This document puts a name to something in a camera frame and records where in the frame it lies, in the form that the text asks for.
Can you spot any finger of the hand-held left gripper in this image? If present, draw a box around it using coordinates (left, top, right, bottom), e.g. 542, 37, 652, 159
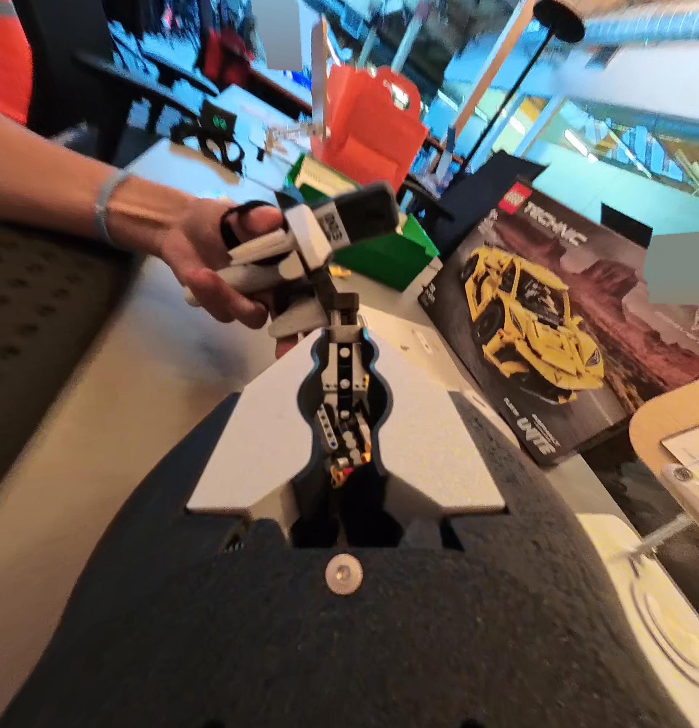
284, 205, 334, 278

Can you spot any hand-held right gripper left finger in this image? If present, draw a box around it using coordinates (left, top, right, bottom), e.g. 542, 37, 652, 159
187, 330, 330, 550

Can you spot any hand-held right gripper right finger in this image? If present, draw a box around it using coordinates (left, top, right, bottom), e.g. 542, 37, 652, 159
361, 330, 507, 550

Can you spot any black white toy beam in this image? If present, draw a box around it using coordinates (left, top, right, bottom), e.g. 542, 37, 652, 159
322, 293, 371, 424

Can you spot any grey desk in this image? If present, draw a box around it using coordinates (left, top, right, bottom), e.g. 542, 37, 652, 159
0, 85, 635, 728

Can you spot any person's left hand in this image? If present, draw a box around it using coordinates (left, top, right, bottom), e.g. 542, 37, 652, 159
107, 177, 305, 360

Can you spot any green plastic bin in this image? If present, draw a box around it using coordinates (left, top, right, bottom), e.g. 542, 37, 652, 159
287, 154, 441, 292

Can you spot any white paper stack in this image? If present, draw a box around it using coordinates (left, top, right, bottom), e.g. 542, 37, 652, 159
295, 156, 357, 198

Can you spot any open instruction booklet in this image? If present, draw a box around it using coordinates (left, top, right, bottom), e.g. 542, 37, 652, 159
358, 304, 521, 450

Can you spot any black device with green eyes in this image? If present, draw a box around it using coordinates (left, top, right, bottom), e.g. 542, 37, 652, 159
170, 122, 247, 175

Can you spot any black office chair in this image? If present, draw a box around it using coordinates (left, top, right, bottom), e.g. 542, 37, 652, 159
14, 0, 219, 166
403, 151, 549, 246

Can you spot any wooden tablet stand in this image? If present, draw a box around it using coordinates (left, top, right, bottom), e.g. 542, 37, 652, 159
264, 17, 334, 155

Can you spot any small black device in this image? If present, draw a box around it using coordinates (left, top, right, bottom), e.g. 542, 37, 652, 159
198, 101, 239, 143

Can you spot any toy car box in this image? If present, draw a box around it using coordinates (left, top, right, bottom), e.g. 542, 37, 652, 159
418, 181, 699, 467

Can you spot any red jacket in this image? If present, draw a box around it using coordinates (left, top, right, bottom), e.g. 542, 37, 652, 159
198, 28, 254, 89

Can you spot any grey wristband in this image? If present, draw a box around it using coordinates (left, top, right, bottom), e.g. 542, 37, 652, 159
93, 169, 132, 249

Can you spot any instruction sheet on wooden stand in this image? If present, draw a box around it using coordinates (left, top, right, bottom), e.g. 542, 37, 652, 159
577, 375, 699, 728

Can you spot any printed instruction sheet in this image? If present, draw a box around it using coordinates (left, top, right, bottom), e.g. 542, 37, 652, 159
661, 424, 699, 484

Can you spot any black floor lamp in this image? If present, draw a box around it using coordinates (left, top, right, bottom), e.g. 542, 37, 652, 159
457, 0, 587, 175

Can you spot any silver ventilation duct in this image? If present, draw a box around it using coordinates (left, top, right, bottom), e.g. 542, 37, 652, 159
583, 5, 699, 45

